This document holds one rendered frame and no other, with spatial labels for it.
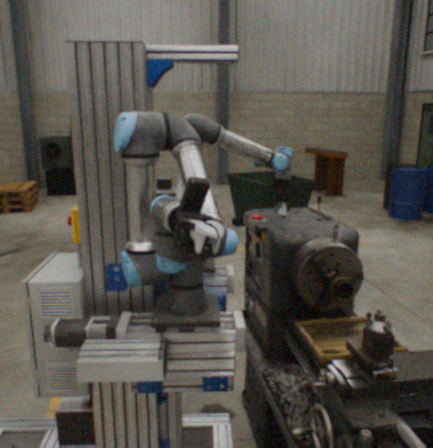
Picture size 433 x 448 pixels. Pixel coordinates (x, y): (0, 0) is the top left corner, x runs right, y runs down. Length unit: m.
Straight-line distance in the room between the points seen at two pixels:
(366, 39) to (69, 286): 12.34
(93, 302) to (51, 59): 10.52
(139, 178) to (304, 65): 11.45
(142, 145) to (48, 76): 10.66
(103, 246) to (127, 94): 0.54
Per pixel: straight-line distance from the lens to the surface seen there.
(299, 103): 12.47
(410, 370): 1.67
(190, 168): 1.25
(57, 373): 1.81
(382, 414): 1.52
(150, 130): 1.29
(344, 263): 2.06
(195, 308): 1.45
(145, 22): 11.95
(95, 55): 1.55
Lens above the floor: 1.80
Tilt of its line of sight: 14 degrees down
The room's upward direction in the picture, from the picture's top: straight up
